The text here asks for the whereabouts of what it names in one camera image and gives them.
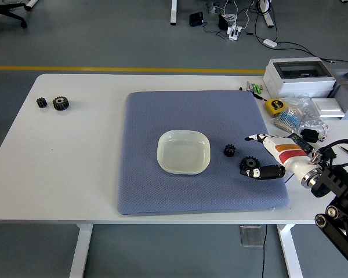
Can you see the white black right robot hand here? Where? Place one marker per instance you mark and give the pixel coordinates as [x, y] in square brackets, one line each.
[284, 155]

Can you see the large black gear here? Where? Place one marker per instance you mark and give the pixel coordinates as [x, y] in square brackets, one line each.
[60, 103]
[249, 162]

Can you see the small black gear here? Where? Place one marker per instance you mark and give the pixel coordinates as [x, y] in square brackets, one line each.
[41, 102]
[229, 150]

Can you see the grey block box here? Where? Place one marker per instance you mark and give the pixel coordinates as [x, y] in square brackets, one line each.
[345, 92]

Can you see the black box on floor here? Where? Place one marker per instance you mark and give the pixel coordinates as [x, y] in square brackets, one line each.
[196, 19]

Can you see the black digital meter module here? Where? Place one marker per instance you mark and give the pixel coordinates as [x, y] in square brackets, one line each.
[303, 142]

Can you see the small black servo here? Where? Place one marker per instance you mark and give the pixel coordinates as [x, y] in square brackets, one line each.
[309, 135]

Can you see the blue resistor roll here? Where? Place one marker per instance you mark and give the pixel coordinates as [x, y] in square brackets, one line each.
[288, 120]

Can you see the clear plastic parts bag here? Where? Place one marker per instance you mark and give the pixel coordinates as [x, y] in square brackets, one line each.
[310, 116]

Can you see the yellow tape measure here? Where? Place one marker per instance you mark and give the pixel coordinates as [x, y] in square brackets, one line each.
[274, 106]

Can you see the small black screwdriver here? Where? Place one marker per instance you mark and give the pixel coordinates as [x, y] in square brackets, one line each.
[258, 97]

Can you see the green white connectors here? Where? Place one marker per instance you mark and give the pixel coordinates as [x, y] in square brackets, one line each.
[253, 87]

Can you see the grey metal floor plate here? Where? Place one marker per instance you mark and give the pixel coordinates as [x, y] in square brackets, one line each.
[251, 236]

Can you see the white table leg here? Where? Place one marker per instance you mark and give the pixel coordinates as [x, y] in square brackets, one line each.
[82, 249]
[290, 252]

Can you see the white square dish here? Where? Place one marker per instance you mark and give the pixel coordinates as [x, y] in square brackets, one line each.
[184, 153]

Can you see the white power adapter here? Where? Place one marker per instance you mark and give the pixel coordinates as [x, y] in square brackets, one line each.
[270, 43]

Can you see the blue-grey quilted mat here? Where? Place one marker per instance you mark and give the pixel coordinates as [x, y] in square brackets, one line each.
[168, 116]

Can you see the white power strip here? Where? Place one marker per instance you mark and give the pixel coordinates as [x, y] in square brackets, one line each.
[235, 32]

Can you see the white desk leg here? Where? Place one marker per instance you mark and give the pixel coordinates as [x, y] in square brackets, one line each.
[174, 11]
[267, 14]

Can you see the black office chair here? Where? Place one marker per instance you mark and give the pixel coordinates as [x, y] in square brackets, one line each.
[4, 13]

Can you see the white electrical enclosure box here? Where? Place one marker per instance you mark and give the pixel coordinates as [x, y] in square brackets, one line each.
[298, 82]

